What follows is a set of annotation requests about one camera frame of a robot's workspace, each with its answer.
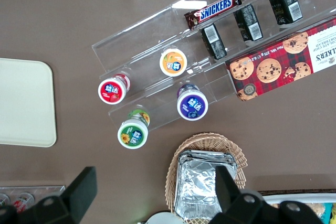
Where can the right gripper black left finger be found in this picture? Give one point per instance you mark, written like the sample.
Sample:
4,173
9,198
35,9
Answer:
76,195

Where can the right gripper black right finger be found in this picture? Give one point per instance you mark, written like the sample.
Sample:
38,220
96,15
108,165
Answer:
231,203

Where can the oval light wicker basket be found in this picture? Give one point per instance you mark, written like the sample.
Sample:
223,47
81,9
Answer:
236,153

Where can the beige plastic serving tray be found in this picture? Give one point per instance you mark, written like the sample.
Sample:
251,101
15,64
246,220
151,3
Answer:
26,103

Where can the clear acrylic bottle rack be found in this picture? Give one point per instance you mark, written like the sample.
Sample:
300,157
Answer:
52,190

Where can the silver foil container stack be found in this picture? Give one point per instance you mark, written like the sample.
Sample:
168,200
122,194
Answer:
197,182

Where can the white rectangular snack bin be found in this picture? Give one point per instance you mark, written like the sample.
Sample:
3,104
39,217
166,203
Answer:
294,197

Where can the green lid gum jar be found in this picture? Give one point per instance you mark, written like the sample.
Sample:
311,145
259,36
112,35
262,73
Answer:
132,133

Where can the clear rice cracker pack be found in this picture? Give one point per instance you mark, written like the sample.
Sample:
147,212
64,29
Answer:
316,209

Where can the yellow snack pack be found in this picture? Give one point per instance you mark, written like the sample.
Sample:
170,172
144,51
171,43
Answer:
334,212

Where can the purple lid gum jar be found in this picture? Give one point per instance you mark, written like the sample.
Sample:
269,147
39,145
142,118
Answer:
192,104

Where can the red lid gum jar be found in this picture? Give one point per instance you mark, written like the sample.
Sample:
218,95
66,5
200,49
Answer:
111,90

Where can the red Walkers cookie box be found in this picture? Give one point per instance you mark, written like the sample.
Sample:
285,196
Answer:
283,61

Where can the orange lid gum jar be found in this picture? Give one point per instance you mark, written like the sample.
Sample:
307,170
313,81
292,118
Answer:
173,62

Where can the small black carton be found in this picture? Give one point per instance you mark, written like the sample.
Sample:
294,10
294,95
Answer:
248,23
286,5
214,41

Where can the clear acrylic stepped stand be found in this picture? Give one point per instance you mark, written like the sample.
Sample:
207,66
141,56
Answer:
157,32

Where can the Snickers chocolate bar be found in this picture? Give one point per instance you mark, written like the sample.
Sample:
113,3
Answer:
215,9

